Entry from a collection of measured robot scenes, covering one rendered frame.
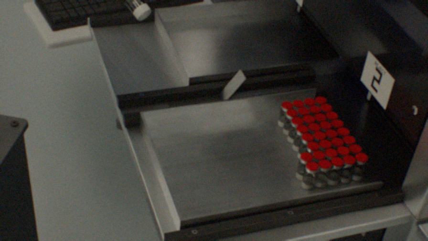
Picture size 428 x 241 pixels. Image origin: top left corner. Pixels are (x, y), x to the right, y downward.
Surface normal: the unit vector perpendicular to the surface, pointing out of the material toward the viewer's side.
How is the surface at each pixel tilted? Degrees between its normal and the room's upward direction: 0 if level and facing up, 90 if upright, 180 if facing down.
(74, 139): 0
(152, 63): 0
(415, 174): 90
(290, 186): 0
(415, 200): 90
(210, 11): 90
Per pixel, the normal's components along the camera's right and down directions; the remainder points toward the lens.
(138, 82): 0.08, -0.76
